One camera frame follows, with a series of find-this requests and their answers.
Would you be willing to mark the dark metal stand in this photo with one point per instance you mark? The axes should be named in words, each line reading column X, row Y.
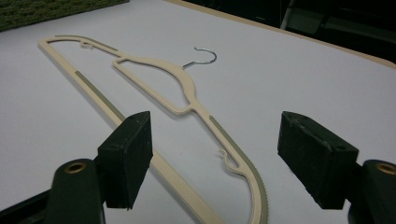
column 311, row 17

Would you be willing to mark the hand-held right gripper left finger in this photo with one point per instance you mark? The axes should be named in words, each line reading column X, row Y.
column 126, row 161

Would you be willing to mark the dark green knitted cloth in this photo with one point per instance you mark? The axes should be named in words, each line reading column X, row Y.
column 37, row 11

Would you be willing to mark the beige plastic clothes hanger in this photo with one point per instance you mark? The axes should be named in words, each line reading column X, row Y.
column 186, row 84

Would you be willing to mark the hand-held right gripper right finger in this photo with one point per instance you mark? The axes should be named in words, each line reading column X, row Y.
column 314, row 155

